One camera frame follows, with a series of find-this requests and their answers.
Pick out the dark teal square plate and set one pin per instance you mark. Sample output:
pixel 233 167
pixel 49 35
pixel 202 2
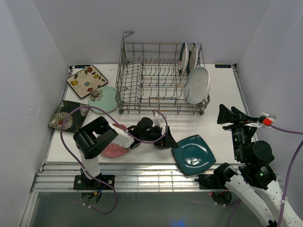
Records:
pixel 193 155

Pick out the white oval plate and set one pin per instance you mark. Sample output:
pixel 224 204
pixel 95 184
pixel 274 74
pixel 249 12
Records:
pixel 198 85

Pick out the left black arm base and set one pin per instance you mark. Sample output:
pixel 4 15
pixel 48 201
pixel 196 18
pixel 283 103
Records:
pixel 81 182

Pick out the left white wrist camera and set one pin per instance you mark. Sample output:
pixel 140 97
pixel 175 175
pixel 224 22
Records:
pixel 159 120

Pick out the grey wire dish rack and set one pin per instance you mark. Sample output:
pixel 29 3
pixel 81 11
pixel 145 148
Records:
pixel 148 78

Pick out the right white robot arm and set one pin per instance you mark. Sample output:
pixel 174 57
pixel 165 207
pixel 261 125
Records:
pixel 254 182

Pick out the mint green flower plate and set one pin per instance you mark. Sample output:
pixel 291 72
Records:
pixel 103 98

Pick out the pink polka dot plate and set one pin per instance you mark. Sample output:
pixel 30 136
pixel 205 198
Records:
pixel 120 145

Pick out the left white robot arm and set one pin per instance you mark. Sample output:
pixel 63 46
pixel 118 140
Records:
pixel 100 136

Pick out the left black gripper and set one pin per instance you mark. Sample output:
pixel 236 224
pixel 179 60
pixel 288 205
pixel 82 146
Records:
pixel 169 142

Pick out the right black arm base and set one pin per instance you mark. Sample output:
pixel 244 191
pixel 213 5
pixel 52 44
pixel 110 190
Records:
pixel 211 181

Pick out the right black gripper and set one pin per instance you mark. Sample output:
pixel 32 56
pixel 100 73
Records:
pixel 225 115

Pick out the cream square floral plate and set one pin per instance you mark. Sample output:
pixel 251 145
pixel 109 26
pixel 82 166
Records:
pixel 84 82

